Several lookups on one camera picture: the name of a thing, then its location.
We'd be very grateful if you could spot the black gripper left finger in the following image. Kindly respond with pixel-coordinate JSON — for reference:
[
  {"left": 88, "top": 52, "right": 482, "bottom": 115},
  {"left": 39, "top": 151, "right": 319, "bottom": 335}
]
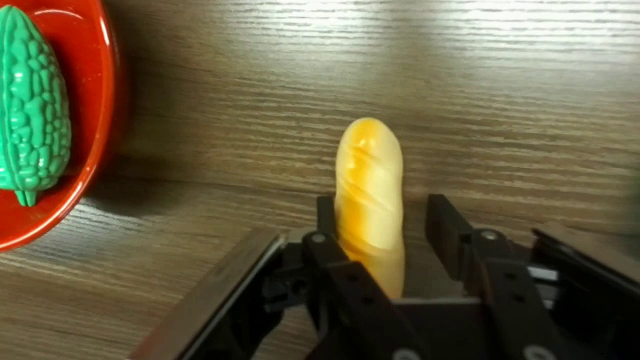
[{"left": 297, "top": 195, "right": 428, "bottom": 360}]

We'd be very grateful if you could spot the red bowl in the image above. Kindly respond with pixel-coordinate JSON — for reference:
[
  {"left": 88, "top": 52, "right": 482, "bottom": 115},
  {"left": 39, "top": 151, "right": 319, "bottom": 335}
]
[{"left": 0, "top": 0, "right": 120, "bottom": 255}]

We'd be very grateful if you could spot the brown bread toy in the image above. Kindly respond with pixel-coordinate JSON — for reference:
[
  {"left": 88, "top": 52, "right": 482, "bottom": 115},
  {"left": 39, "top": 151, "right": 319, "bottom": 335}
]
[{"left": 331, "top": 117, "right": 407, "bottom": 302}]

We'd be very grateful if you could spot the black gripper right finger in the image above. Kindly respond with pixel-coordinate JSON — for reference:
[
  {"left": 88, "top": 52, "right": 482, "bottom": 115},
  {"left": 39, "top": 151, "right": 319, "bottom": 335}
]
[{"left": 426, "top": 195, "right": 576, "bottom": 360}]

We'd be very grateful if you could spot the green bitter gourd toy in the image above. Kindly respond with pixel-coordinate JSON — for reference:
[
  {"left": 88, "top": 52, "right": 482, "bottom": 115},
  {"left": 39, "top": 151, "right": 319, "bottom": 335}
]
[{"left": 0, "top": 5, "right": 74, "bottom": 209}]

